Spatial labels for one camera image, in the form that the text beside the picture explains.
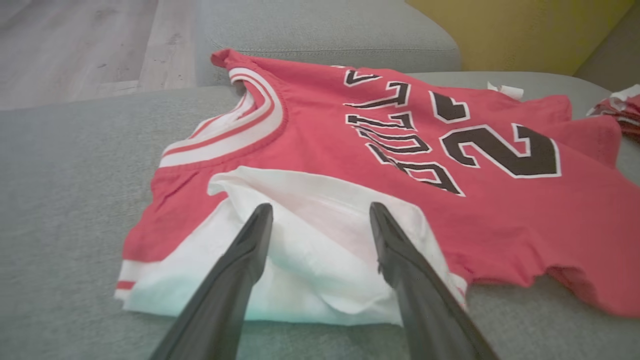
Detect wide yellow sofa back cushion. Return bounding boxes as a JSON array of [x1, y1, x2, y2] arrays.
[[405, 0, 637, 77]]

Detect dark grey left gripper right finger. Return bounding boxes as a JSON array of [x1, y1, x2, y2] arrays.
[[370, 201, 501, 360]]

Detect large grey sofa chaise cushion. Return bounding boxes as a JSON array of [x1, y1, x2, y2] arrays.
[[0, 71, 640, 360]]

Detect red white basketball jersey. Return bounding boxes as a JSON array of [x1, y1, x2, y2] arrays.
[[113, 48, 640, 328]]

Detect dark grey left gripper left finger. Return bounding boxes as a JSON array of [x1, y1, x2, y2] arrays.
[[150, 202, 275, 360]]

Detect grey sofa seat cushion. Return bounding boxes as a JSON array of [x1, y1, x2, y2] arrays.
[[193, 0, 462, 88]]

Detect red white-trimmed shorts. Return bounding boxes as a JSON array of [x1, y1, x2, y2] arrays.
[[585, 84, 640, 142]]

